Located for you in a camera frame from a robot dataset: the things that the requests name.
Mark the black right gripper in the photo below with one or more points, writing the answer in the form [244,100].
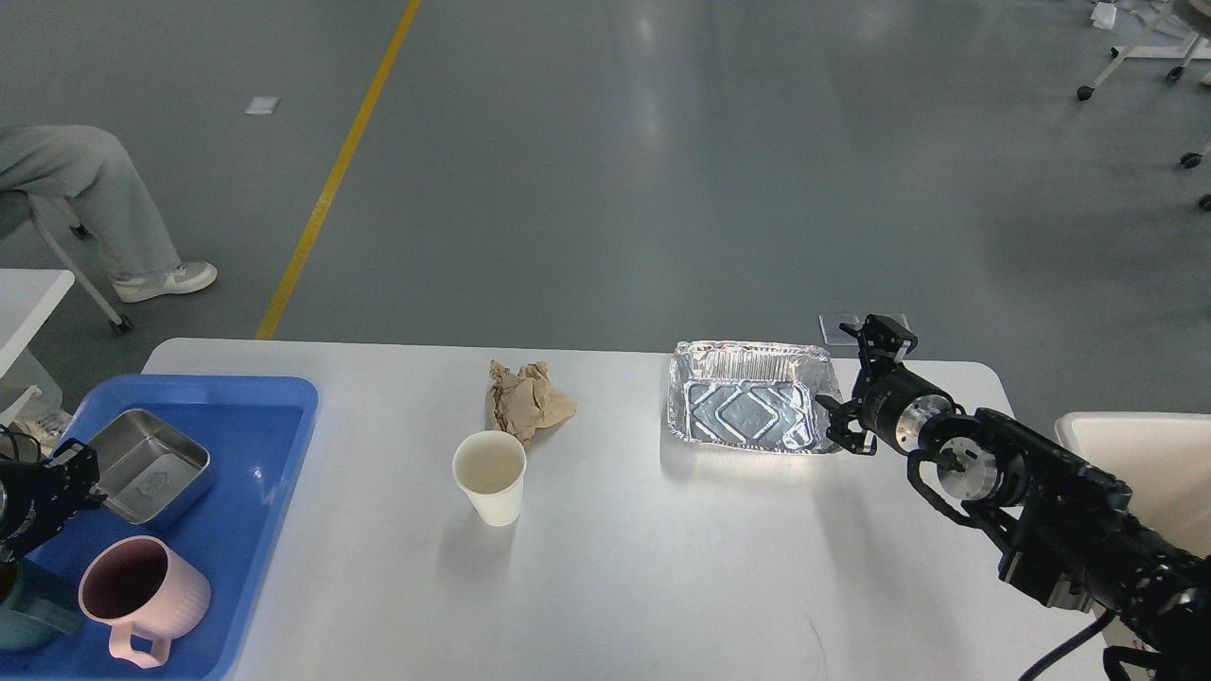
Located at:
[893,406]

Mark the person in white clothes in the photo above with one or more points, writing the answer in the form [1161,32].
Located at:
[92,172]

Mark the crumpled brown paper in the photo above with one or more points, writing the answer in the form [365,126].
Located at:
[524,401]

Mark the white wheeled cart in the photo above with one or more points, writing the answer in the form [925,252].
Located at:
[1193,15]

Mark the aluminium foil tray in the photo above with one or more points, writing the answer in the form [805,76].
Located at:
[751,396]

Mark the blue plastic tray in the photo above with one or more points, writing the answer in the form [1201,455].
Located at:
[256,430]

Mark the pink plastic mug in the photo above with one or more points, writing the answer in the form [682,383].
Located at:
[147,594]

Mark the white bin right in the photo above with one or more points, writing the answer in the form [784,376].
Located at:
[1165,459]

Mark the stainless steel rectangular tray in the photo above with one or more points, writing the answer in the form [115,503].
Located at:
[151,473]

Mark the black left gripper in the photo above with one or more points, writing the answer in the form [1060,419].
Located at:
[38,499]

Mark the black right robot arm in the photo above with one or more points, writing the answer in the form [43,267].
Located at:
[1063,526]

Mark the white paper cup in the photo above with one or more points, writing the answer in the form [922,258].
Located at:
[490,468]

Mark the teal mug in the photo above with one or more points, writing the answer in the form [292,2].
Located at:
[36,607]

